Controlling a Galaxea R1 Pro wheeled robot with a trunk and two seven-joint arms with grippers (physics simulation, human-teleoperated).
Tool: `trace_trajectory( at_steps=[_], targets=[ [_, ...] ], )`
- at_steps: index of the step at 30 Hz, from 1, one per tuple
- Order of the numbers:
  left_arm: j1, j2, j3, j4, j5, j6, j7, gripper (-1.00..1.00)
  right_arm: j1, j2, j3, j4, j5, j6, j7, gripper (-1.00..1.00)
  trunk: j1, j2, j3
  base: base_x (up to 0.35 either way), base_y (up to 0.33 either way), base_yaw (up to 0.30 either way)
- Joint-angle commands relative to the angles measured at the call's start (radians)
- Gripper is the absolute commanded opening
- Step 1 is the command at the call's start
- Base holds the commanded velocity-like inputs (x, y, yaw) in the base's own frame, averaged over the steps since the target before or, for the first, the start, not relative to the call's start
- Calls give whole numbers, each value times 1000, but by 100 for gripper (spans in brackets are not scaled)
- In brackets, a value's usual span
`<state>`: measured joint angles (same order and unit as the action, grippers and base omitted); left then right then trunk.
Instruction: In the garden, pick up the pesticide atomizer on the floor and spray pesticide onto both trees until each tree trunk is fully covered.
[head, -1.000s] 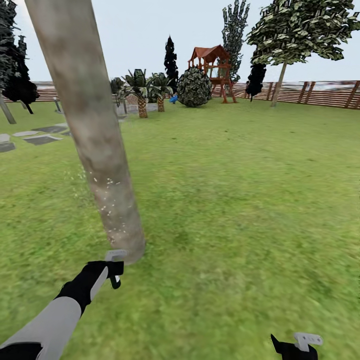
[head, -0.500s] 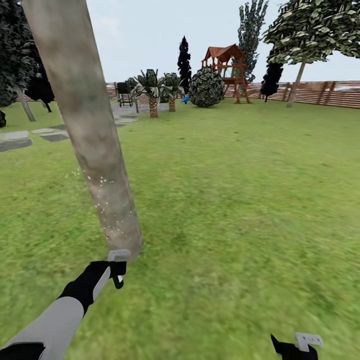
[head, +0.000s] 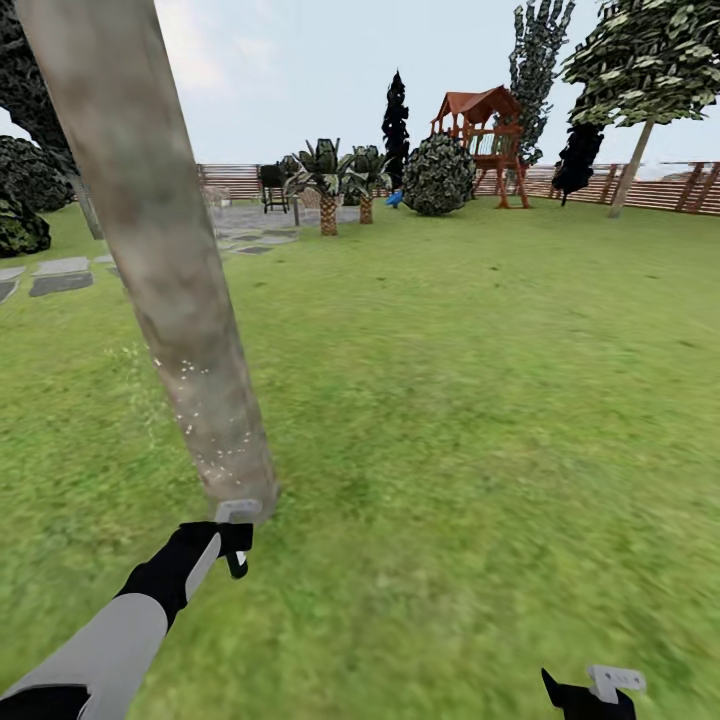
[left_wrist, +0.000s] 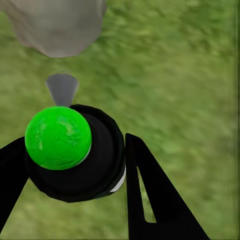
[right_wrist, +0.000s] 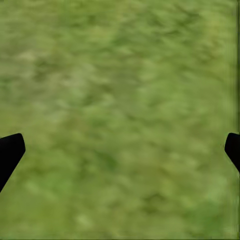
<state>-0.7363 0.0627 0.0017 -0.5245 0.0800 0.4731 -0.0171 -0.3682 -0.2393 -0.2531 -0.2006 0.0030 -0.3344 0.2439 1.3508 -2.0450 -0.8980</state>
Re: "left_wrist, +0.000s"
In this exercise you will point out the tree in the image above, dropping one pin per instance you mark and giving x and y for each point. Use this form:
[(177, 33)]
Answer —
[(58, 28)]

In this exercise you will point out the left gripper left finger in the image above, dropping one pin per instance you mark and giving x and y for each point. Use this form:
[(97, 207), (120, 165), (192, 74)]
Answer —
[(13, 176)]

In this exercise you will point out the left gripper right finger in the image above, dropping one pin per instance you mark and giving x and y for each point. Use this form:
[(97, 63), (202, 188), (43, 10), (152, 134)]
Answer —
[(174, 219)]

